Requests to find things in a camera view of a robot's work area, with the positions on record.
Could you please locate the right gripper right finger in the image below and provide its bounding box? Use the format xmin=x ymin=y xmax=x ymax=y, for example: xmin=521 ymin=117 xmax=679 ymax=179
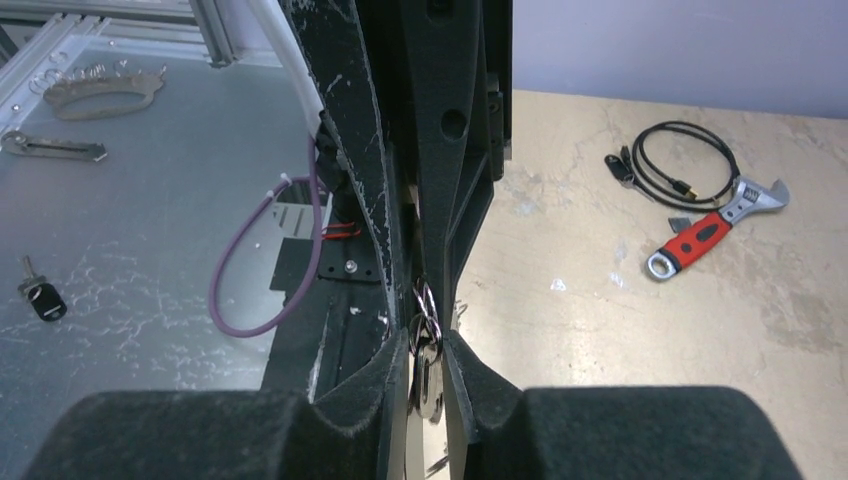
xmin=443 ymin=332 xmax=801 ymax=479

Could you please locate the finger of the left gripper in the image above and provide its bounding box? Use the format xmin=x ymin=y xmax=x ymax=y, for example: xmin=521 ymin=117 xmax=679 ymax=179
xmin=400 ymin=1 xmax=505 ymax=330
xmin=281 ymin=1 xmax=406 ymax=327

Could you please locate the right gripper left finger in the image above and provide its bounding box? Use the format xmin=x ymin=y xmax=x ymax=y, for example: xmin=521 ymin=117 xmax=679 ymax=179
xmin=25 ymin=331 xmax=408 ymax=479

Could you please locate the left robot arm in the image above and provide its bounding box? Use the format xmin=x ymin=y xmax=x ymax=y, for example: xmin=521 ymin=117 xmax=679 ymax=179
xmin=250 ymin=1 xmax=513 ymax=330

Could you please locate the spare metal keyring plate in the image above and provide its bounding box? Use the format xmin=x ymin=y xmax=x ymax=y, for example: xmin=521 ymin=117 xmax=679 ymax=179
xmin=29 ymin=60 xmax=167 ymax=121

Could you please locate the spare black fob key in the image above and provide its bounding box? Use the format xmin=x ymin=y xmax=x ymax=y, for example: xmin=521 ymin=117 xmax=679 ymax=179
xmin=18 ymin=255 xmax=68 ymax=322

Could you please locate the flat metal slotted bar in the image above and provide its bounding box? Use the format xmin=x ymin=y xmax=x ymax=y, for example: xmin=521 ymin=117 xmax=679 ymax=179
xmin=1 ymin=130 xmax=108 ymax=163

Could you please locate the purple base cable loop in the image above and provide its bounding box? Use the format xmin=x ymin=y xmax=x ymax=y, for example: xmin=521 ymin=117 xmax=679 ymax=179
xmin=207 ymin=136 xmax=326 ymax=339

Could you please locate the black coiled cable left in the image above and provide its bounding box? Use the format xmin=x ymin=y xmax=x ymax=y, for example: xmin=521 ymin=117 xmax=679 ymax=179
xmin=602 ymin=120 xmax=742 ymax=215

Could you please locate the aluminium frame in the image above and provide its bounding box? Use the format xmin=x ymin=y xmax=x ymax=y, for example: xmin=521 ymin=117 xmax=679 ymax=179
xmin=1 ymin=1 xmax=302 ymax=137

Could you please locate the red handled adjustable wrench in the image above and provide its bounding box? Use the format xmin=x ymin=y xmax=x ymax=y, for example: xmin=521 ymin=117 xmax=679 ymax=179
xmin=645 ymin=176 xmax=790 ymax=282

